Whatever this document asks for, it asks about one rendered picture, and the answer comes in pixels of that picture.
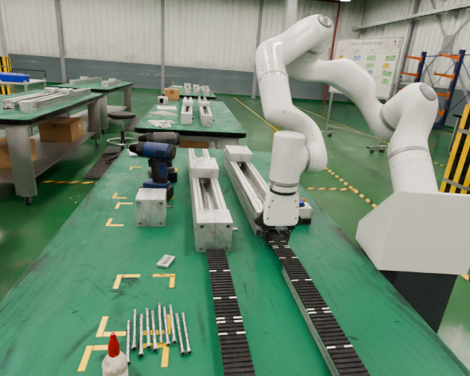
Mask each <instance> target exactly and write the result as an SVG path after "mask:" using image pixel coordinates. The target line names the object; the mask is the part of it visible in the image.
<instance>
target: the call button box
mask: <svg viewBox="0 0 470 376"><path fill-rule="evenodd" d="M312 212H313V209H312V207H311V206H310V205H309V204H308V203H307V202H304V205H299V212H298V215H299V216H300V217H301V219H302V220H303V222H302V223H301V224H300V225H310V223H311V217H312Z"/></svg>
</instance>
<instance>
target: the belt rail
mask: <svg viewBox="0 0 470 376"><path fill-rule="evenodd" d="M282 274H283V276H284V278H285V281H286V283H287V285H288V287H289V289H290V291H291V293H292V295H293V297H294V299H295V301H296V303H297V305H298V307H299V309H300V311H301V313H302V315H303V317H304V320H305V322H306V323H307V326H308V328H309V329H310V332H311V334H312V335H313V338H314V340H315V341H316V344H317V345H318V347H319V350H320V351H321V353H322V356H323V358H324V360H325V362H326V364H327V366H328V368H329V370H330V373H331V374H332V376H340V375H339V372H338V371H337V369H336V367H335V365H334V363H333V361H332V359H331V358H330V355H329V353H328V351H327V349H326V347H325V345H324V343H323V341H322V340H321V338H320V336H319V334H318V332H317V330H316V328H315V326H314V324H313V323H312V321H311V319H310V317H309V315H308V313H307V311H306V309H305V307H304V305H303V304H302V302H301V299H300V298H299V296H298V293H297V292H296V290H295V287H294V286H293V285H292V282H291V280H290V279H289V276H288V274H287V273H286V270H285V268H284V267H283V269H282Z"/></svg>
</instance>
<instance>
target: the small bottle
mask: <svg viewBox="0 0 470 376"><path fill-rule="evenodd" d="M107 349H108V354H107V356H106V357H105V358H104V360H103V362H102V374H103V376H128V358H127V356H126V355H125V354H124V353H123V352H121V351H120V345H119V341H118V339H117V337H116V334H115V332H112V333H111V334H110V339H109V343H108V347H107Z"/></svg>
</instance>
